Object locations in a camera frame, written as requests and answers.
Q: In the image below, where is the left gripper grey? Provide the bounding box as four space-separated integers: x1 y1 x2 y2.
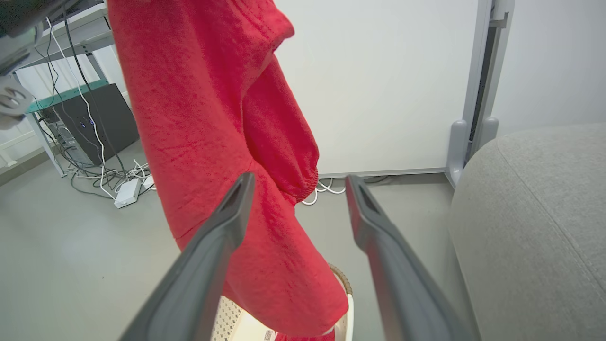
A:
0 0 71 131

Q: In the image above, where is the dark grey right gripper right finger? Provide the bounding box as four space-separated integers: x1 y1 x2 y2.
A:
345 174 475 341

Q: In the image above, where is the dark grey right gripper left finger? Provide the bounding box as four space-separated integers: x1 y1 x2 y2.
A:
118 172 256 341

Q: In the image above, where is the red garment with white sleeves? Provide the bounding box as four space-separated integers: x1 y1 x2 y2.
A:
264 330 336 341

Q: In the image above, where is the plain red garment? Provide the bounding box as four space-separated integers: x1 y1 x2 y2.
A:
107 0 349 338

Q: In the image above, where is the cream perforated laundry basket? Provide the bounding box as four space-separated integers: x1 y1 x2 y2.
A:
211 263 355 341

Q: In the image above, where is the white power adapter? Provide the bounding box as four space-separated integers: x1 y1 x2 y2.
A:
114 177 143 209

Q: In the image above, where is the black computer tower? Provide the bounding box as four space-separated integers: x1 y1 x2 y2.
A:
40 84 141 167

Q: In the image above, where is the grey fabric sofa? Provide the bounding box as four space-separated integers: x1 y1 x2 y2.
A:
447 124 606 341

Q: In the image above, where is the white partition panel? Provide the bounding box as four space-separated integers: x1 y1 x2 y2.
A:
490 0 606 139
272 0 481 179

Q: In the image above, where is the hanging black cable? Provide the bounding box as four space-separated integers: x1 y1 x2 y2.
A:
62 0 128 177

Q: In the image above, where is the hanging white cable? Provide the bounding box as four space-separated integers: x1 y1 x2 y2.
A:
46 18 116 200

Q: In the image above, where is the looped white floor cable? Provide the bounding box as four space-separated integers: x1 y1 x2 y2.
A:
301 178 347 206

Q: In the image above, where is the tangled floor cable bundle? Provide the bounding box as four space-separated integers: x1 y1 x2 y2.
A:
59 142 157 200

